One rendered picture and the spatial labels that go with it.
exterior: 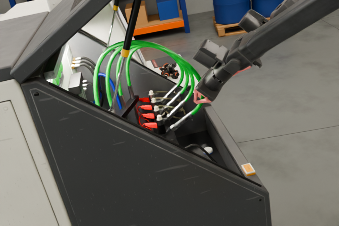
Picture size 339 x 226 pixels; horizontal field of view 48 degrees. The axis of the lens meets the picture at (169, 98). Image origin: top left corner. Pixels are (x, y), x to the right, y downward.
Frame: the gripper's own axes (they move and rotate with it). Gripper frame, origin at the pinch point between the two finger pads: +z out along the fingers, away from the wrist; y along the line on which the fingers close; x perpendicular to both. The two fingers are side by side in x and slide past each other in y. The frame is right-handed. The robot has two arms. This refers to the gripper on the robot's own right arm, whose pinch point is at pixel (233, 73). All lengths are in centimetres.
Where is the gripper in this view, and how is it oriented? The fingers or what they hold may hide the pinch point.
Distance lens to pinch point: 138.7
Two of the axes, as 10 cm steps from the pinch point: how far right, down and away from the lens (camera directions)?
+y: -8.2, -5.4, -1.9
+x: -0.8, 4.4, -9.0
